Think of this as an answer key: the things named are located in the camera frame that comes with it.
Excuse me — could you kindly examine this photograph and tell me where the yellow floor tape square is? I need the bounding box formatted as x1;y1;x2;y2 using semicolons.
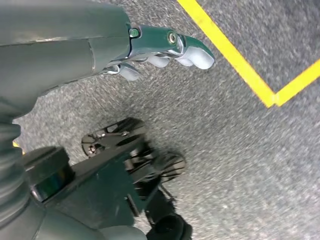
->
177;0;320;109

